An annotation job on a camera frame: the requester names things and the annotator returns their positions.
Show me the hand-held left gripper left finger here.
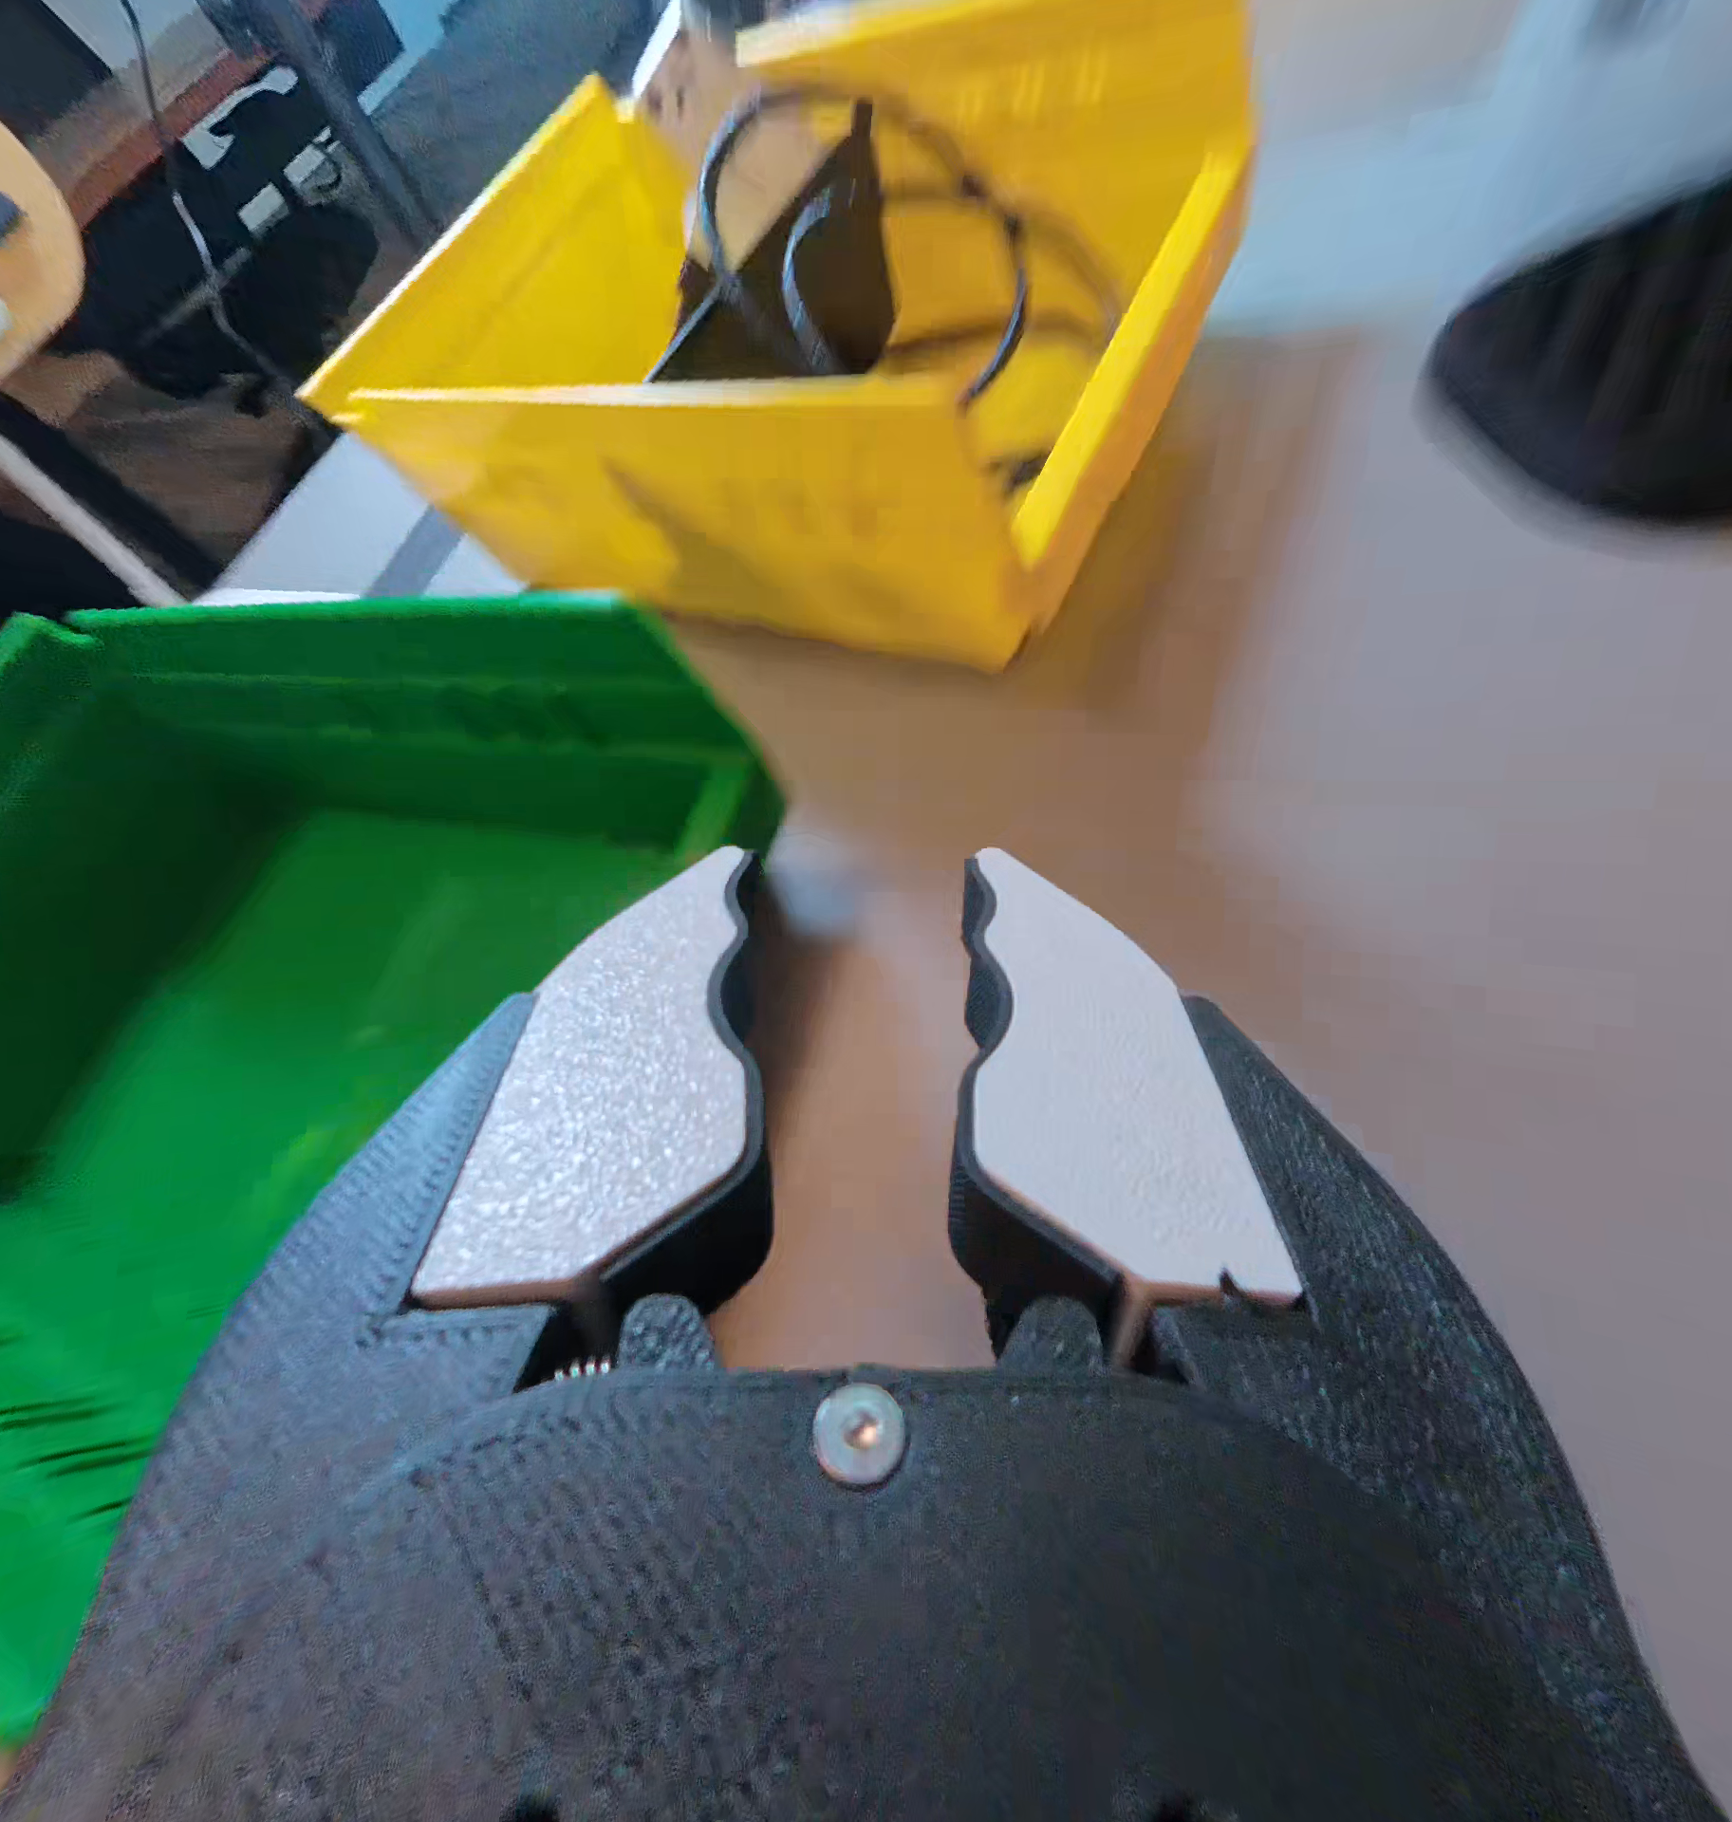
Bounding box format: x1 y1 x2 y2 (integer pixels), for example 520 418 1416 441
411 846 777 1318

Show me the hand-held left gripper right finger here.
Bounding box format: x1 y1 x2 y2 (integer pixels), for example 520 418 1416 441
949 846 1308 1326

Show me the green plastic bin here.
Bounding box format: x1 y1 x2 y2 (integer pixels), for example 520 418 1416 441
0 593 787 1745

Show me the yellow plastic bin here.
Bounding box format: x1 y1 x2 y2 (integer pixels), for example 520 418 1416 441
297 0 1260 676

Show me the black HDMI cable green plug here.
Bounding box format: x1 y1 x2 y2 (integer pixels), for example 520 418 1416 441
688 82 1038 500

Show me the black bin divider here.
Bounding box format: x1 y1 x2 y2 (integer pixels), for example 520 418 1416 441
647 99 903 386

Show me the black foam pad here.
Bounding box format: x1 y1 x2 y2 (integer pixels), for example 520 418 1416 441
1424 157 1732 529

